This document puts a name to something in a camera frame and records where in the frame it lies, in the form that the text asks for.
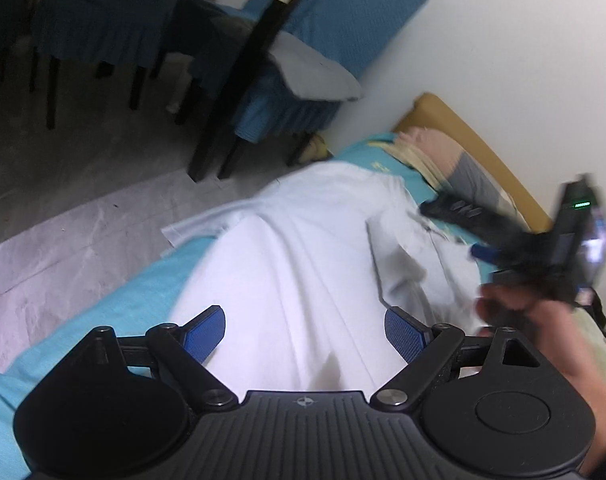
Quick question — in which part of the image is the white t-shirt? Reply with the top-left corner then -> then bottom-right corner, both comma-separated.
164,162 -> 481,396

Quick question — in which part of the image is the person's right hand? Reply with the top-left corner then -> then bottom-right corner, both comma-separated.
475,284 -> 606,479

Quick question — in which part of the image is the black clothing pile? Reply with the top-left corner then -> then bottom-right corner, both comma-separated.
576,287 -> 606,337

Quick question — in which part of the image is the turquoise patterned bed sheet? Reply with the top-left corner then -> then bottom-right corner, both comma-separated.
0,131 -> 490,480

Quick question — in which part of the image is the green fleece cartoon blanket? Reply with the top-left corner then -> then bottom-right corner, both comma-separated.
572,308 -> 606,378

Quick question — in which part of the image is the striped pillow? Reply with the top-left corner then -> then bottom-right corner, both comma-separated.
382,127 -> 530,237

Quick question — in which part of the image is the tan headboard cushion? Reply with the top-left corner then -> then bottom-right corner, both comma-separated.
394,92 -> 551,232

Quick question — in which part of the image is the grey seat cushion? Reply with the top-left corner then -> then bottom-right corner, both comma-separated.
268,32 -> 364,102

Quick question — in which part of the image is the blue covered chair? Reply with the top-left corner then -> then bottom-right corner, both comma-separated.
32,0 -> 177,130
189,0 -> 428,179

